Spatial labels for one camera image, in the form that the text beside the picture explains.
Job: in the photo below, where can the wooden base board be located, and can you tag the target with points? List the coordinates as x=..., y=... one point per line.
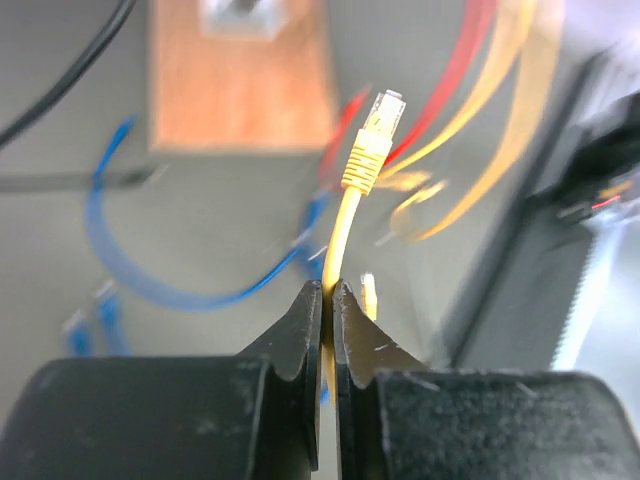
x=233, y=90

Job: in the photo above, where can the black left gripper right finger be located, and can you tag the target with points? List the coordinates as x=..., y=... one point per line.
x=399, y=419

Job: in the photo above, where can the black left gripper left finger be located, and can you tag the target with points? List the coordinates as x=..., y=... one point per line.
x=252, y=415

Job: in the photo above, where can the metal stand bracket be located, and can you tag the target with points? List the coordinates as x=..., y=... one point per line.
x=252, y=18

